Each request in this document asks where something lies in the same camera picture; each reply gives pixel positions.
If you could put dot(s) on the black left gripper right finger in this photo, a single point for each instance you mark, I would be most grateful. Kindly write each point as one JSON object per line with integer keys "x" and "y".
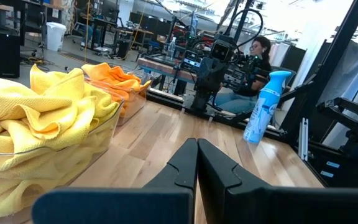
{"x": 222, "y": 186}

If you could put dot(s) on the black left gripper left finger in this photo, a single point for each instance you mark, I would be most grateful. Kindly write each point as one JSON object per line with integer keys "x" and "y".
{"x": 179, "y": 177}

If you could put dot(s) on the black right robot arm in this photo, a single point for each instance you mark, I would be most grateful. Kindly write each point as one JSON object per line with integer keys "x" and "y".
{"x": 202, "y": 99}

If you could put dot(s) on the person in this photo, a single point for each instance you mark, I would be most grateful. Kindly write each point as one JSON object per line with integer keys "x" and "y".
{"x": 238, "y": 102}

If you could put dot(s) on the wooden workbench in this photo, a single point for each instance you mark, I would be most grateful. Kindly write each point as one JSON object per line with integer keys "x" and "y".
{"x": 163, "y": 67}

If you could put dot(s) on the clear spray bottle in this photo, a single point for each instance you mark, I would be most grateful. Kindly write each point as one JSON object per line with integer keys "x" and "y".
{"x": 171, "y": 48}

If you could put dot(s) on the clear plastic cup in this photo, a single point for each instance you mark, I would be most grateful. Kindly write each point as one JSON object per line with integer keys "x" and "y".
{"x": 263, "y": 112}

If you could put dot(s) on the clear plastic basket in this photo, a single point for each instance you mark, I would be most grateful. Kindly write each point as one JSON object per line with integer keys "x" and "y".
{"x": 135, "y": 105}
{"x": 113, "y": 124}

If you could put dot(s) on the grey fabric panel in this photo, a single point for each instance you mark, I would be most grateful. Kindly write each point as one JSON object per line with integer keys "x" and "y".
{"x": 353, "y": 71}

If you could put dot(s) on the white trash can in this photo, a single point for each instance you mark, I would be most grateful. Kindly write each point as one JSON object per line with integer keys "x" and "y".
{"x": 56, "y": 37}

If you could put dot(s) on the black computer tower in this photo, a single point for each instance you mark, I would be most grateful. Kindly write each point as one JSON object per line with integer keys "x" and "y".
{"x": 6, "y": 53}

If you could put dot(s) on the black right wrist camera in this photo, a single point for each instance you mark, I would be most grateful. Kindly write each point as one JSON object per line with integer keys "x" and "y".
{"x": 222, "y": 51}

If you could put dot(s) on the silver frame bracket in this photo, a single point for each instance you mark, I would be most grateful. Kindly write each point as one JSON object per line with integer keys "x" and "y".
{"x": 303, "y": 138}

